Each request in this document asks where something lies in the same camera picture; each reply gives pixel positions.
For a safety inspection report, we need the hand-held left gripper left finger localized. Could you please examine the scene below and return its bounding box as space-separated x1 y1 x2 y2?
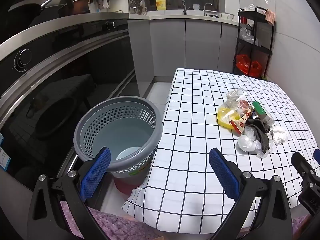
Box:
27 147 112 240

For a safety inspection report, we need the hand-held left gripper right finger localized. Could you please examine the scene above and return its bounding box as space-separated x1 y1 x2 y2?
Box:
209 147 293 240

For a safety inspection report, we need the white tissue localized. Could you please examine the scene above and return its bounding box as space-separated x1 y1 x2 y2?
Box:
271 126 288 145

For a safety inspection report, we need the clear plastic bag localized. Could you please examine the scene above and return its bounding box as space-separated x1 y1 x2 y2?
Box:
239 26 260 46
237 127 269 158

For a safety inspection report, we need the dark cloth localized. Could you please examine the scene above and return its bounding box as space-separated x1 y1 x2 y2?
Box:
244 118 274 153

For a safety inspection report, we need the red and white wrapper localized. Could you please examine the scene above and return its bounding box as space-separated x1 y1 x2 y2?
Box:
230 106 253 133

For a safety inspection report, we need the grey perforated plastic basket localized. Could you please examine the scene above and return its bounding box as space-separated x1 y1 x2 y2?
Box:
73 95 163 180

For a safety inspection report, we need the red plastic stool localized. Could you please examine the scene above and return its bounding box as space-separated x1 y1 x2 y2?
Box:
114 176 148 197

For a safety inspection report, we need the white checkered tablecloth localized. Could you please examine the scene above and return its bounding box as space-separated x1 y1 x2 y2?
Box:
122 67 320 233

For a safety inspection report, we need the purple fuzzy cloth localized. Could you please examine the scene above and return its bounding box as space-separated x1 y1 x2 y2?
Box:
60 200 313 240

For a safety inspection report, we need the blue and white sticker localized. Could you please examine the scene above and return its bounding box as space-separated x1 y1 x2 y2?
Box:
0 132 13 172

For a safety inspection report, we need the black glass oven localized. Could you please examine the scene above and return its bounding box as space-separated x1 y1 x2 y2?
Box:
0 17 140 195

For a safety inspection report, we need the red plastic bag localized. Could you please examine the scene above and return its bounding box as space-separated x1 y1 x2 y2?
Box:
236 54 262 78

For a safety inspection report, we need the black metal rack cart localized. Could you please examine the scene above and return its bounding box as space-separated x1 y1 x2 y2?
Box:
232 6 275 79

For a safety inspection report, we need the large round oven knob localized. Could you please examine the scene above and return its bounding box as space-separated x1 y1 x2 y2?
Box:
14 49 32 68

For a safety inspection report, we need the grey kitchen cabinet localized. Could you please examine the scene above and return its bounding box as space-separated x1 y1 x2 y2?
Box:
127 10 240 98

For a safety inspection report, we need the red checkered cloth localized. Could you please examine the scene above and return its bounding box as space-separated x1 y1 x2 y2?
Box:
265 9 276 25

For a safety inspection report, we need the steel bowl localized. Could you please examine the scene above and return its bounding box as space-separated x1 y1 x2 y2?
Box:
217 12 235 22

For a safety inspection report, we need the copper coloured pot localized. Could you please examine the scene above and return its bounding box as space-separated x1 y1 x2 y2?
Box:
71 0 90 14

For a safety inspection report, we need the black wok pan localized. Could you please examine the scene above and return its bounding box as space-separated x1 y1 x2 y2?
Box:
7 0 55 22

